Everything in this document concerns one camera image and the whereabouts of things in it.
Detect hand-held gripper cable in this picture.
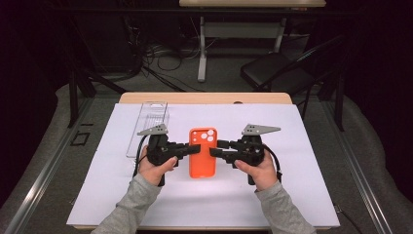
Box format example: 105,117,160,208
131,135,151,178
263,144,283,183

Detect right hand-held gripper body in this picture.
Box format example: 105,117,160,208
227,123,282,187

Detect black folding chair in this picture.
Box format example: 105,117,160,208
240,33,345,121

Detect aluminium floor rail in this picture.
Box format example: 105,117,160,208
3,97,95,234
320,100,395,234

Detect white table mat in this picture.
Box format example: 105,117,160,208
66,102,341,228

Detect black floor cable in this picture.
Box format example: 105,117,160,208
332,203,364,234

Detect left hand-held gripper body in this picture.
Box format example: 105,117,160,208
136,123,191,187

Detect orange phone case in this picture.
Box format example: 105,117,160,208
188,127,218,179

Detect right hand-held gripper cable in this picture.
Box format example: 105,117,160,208
263,144,283,183

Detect black metal stand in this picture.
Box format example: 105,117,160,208
66,69,128,129
319,71,345,133

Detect person's right hand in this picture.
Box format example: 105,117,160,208
234,149,281,192

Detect wooden table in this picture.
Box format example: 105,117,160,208
72,92,339,232

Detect left hand-held gripper cable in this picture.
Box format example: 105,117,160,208
131,135,151,178

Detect person's left hand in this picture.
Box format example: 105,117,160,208
138,145,179,187

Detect bundle of black cables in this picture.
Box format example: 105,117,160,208
125,16,208,94

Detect clear plastic box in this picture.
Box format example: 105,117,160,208
125,100,170,159

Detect white-legged desk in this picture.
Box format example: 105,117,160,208
178,0,327,83

